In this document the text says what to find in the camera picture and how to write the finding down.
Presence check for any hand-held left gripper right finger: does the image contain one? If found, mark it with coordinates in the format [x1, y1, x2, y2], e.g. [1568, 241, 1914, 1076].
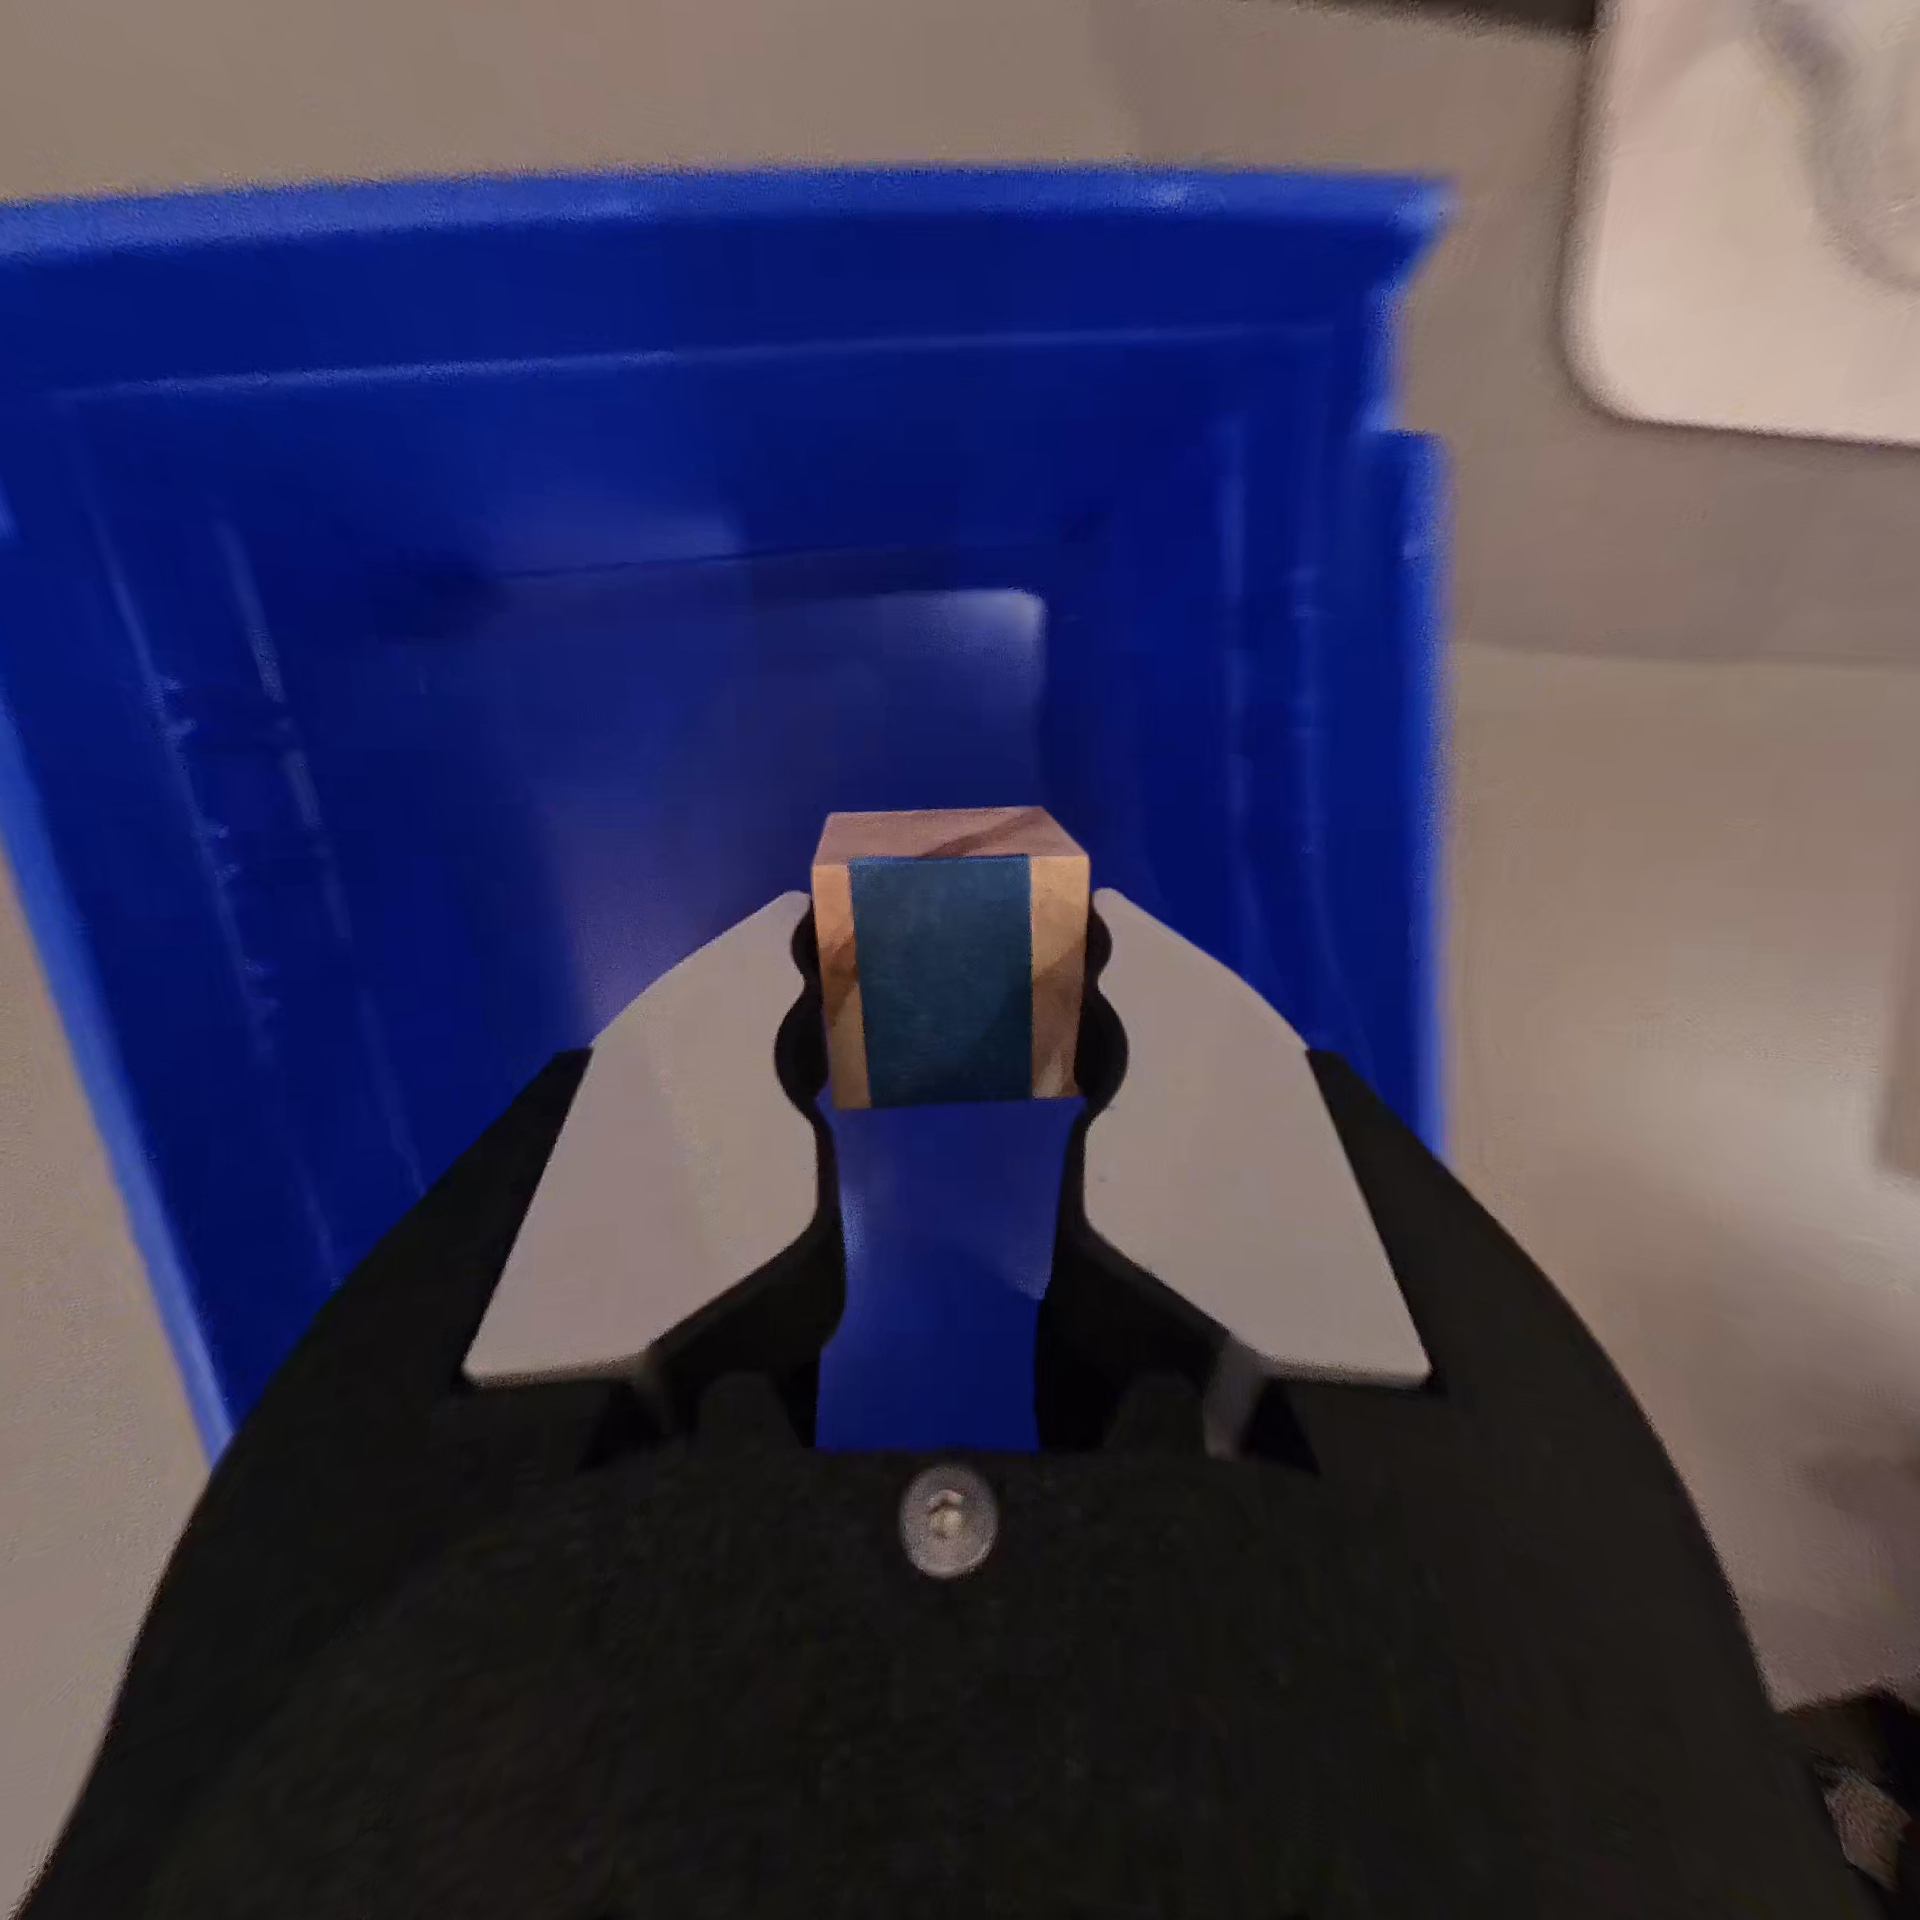
[1050, 890, 1434, 1454]

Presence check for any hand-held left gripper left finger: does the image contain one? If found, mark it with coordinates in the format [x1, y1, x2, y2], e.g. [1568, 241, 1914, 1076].
[460, 890, 840, 1448]

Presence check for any dark grained wooden cube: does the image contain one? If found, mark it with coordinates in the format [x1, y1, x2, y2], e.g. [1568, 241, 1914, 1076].
[812, 807, 1089, 1113]

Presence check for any blue plastic bin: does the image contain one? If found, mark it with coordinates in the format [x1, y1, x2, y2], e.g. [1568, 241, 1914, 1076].
[0, 165, 1454, 1463]

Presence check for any person's body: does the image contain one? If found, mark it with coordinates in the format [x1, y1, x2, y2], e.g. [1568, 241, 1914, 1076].
[1777, 1688, 1920, 1907]

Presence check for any white stand with wooden board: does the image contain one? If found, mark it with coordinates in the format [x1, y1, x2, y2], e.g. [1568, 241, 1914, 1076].
[1559, 0, 1920, 449]

